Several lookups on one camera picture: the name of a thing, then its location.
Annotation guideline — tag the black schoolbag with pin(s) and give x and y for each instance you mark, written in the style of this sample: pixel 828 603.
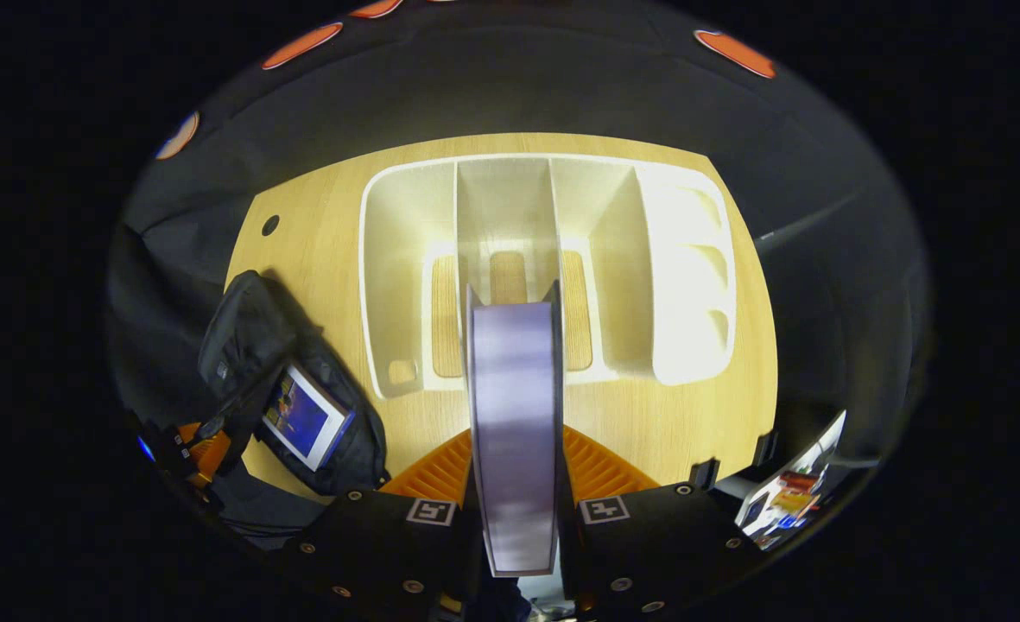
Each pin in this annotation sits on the black schoolbag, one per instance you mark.
pixel 242 337

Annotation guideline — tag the white side table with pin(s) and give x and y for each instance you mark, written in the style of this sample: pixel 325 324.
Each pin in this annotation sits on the white side table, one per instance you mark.
pixel 812 453

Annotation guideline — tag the white bookshelf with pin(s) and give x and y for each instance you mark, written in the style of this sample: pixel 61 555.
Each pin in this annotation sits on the white bookshelf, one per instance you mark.
pixel 406 259

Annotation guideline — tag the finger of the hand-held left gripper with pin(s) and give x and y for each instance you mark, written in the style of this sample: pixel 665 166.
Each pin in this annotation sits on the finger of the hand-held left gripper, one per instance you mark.
pixel 212 453

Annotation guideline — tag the white book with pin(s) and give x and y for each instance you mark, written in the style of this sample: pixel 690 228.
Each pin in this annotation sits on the white book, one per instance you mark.
pixel 514 415

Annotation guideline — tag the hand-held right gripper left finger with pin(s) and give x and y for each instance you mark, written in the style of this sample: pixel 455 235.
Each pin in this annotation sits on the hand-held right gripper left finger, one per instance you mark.
pixel 371 540

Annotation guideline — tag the black table clamp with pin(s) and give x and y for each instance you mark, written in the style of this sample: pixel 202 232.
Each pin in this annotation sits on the black table clamp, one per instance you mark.
pixel 766 447
pixel 704 475

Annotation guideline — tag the blue book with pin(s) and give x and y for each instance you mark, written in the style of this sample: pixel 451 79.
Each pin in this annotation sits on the blue book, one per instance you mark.
pixel 302 415

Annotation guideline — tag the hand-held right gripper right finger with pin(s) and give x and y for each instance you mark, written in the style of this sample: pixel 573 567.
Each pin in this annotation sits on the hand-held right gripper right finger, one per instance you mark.
pixel 665 544

